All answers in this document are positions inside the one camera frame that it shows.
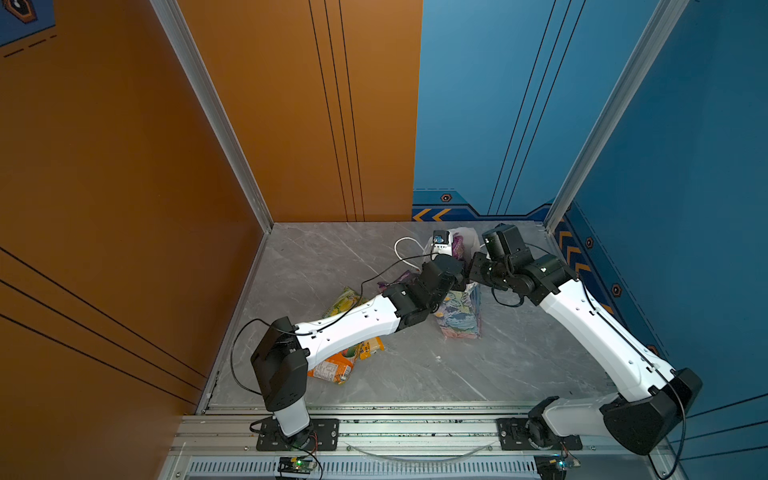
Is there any aluminium corner post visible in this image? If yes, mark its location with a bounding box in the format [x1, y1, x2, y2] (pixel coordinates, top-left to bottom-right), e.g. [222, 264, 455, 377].
[544, 0, 689, 234]
[150, 0, 274, 235]

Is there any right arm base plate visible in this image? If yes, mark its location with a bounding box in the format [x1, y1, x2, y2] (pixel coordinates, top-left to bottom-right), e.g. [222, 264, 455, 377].
[496, 417, 583, 451]

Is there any orange snack bag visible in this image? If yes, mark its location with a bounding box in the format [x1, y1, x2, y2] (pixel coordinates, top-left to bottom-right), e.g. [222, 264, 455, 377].
[308, 349, 357, 385]

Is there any purple grape candy bag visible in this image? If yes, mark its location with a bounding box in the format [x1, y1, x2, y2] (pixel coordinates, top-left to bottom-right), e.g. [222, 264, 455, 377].
[451, 234, 465, 261]

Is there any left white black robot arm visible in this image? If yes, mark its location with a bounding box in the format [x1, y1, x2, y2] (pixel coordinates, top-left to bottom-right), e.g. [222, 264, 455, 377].
[250, 254, 463, 439]

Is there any left green circuit board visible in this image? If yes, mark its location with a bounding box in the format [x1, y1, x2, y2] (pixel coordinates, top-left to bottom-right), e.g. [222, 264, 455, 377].
[276, 456, 320, 479]

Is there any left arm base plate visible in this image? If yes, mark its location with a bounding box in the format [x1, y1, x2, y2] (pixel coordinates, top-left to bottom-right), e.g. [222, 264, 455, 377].
[249, 417, 339, 452]

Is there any aluminium rail frame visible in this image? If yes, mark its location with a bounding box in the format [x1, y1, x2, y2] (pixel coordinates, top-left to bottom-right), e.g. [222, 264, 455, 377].
[158, 402, 674, 479]

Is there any green circuit board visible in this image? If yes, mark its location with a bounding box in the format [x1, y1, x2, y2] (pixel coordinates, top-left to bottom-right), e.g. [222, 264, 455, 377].
[276, 456, 320, 479]
[534, 455, 581, 480]

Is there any small orange yellow snack pack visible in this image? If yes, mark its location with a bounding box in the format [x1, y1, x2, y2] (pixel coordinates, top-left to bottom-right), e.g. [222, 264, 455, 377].
[357, 337, 385, 360]

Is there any purple small snack bag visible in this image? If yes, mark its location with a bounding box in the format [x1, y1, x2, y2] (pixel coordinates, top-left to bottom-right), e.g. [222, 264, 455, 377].
[392, 269, 419, 285]

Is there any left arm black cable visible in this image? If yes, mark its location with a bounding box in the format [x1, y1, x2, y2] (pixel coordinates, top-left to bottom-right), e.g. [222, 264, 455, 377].
[230, 253, 436, 397]

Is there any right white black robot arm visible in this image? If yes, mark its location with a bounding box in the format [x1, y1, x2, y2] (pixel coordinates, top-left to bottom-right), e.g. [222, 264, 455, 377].
[469, 252, 703, 455]

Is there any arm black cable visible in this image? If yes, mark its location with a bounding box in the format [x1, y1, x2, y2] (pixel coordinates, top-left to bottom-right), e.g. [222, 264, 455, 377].
[491, 242, 688, 480]
[230, 253, 436, 397]

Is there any right aluminium corner post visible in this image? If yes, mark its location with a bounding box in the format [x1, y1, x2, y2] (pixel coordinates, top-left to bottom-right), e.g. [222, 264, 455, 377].
[544, 0, 689, 234]

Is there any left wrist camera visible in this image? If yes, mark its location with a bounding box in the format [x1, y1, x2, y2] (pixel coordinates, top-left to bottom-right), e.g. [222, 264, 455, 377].
[425, 230, 454, 260]

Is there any green yellow Fox's candy bag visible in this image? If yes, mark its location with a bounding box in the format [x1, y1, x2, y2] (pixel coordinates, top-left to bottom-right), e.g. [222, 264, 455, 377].
[324, 287, 366, 318]

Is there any right green circuit board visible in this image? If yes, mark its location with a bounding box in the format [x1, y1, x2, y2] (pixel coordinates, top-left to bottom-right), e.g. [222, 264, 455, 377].
[534, 455, 581, 480]

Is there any colourful white paper bag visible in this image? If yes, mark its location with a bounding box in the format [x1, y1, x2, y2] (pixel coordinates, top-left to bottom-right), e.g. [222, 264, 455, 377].
[393, 227, 483, 339]

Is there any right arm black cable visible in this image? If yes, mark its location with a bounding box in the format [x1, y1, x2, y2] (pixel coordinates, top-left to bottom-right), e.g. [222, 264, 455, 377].
[491, 242, 688, 480]

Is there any left aluminium corner post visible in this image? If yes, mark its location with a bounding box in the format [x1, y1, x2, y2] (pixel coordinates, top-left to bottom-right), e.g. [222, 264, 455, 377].
[150, 0, 274, 235]

